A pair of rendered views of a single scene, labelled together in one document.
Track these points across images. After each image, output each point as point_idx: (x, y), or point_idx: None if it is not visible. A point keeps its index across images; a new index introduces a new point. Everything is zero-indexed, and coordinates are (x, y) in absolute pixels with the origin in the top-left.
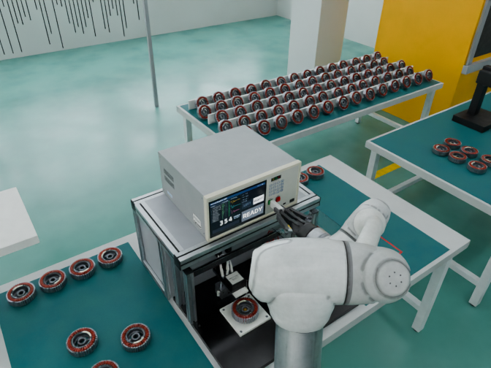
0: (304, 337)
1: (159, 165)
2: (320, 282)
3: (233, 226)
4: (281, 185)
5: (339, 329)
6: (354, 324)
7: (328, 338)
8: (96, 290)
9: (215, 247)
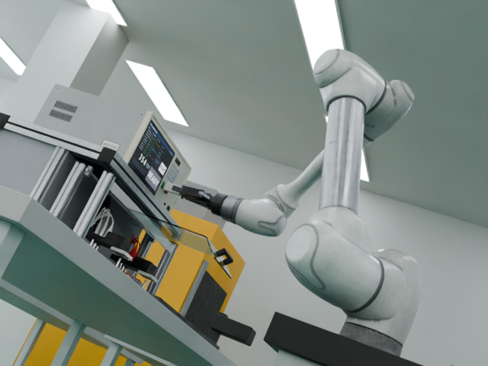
0: (362, 105)
1: (46, 99)
2: (374, 72)
3: (140, 175)
4: (175, 176)
5: (215, 348)
6: (218, 364)
7: (210, 346)
8: None
9: (132, 174)
